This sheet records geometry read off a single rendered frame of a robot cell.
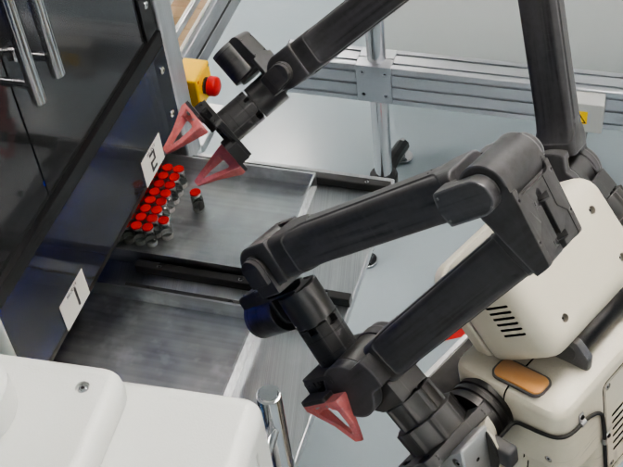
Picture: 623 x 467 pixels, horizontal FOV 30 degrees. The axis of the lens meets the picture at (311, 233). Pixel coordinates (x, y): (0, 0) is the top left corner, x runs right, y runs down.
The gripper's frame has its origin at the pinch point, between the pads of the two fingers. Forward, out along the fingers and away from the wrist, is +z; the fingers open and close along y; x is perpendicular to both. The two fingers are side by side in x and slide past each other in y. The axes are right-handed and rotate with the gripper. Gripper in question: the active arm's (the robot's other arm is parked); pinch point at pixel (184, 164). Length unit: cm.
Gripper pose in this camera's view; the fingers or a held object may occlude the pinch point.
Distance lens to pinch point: 185.7
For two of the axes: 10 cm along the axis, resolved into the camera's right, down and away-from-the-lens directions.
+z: -7.6, 6.5, 0.1
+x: 4.9, 5.8, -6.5
